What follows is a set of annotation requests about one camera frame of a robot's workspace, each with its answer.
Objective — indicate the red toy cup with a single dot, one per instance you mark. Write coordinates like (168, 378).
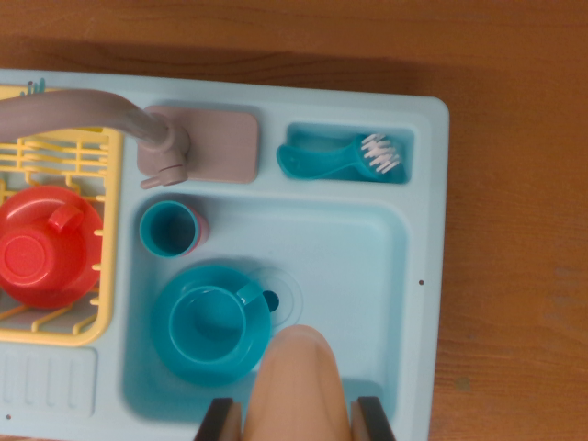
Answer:
(89, 275)

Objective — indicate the grey toy faucet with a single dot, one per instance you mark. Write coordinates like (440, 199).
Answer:
(69, 108)

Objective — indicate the red plastic tumbler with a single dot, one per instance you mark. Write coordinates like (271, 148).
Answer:
(204, 229)

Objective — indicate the teal plastic fork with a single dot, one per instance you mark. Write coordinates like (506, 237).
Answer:
(41, 85)

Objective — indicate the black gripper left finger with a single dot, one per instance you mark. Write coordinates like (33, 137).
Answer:
(220, 422)

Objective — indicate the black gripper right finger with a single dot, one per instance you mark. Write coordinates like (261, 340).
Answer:
(372, 422)

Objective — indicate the teal plastic tumbler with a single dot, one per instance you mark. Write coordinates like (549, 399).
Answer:
(170, 229)

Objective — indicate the teal cup on saucer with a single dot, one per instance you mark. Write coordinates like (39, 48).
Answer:
(165, 331)

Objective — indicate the light blue toy sink unit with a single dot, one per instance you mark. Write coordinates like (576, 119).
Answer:
(344, 252)

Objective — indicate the cream detergent bottle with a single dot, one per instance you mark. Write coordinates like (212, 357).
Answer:
(298, 390)

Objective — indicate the yellow plastic dish rack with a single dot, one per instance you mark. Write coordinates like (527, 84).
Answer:
(112, 229)

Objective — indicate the teal plastic mug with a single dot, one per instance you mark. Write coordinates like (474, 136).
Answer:
(206, 321)

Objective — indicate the teal dish brush white bristles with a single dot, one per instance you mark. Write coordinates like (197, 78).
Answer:
(317, 161)

